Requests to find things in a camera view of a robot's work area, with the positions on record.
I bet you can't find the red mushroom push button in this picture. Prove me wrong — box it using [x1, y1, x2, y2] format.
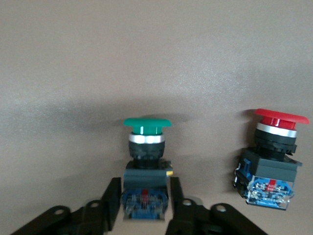
[232, 108, 310, 211]

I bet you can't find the green mushroom push button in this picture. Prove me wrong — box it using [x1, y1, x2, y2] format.
[121, 117, 174, 222]

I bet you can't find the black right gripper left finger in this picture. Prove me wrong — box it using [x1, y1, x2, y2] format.
[68, 176, 123, 235]

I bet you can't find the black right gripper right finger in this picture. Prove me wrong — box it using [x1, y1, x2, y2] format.
[165, 176, 216, 235]

